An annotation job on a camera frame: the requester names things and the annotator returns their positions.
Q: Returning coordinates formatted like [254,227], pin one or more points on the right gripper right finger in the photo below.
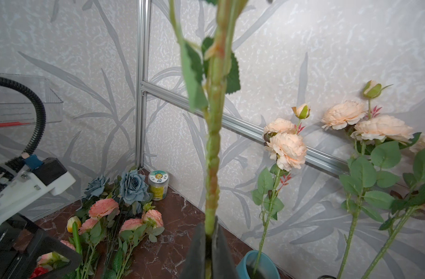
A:
[223,266]

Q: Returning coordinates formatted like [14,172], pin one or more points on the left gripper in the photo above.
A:
[22,242]

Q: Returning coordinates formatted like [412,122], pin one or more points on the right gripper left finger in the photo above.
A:
[194,266]

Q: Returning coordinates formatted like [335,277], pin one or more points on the cream pink rose stem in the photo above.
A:
[378,143]

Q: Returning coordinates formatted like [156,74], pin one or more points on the teal ceramic vase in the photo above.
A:
[259,266]

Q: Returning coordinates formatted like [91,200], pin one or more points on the blue hydrangea flowers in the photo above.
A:
[129,189]

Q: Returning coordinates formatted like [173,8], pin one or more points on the clear glass vase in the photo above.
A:
[326,277]

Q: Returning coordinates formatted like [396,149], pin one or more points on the pink rose bunch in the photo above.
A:
[116,225]

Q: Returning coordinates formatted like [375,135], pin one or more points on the clear plastic wall bin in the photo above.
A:
[17,110]

